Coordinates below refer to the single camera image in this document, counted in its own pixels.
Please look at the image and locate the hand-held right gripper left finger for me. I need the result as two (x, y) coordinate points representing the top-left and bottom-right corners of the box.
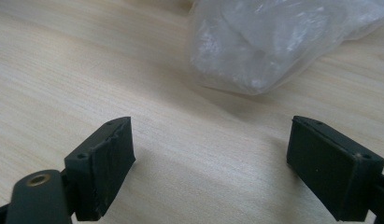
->
(64, 116), (136, 222)

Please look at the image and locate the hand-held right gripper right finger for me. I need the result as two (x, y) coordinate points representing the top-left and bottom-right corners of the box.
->
(286, 115), (384, 222)

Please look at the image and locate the clear plastic bag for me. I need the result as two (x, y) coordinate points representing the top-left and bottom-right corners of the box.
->
(188, 0), (384, 96)

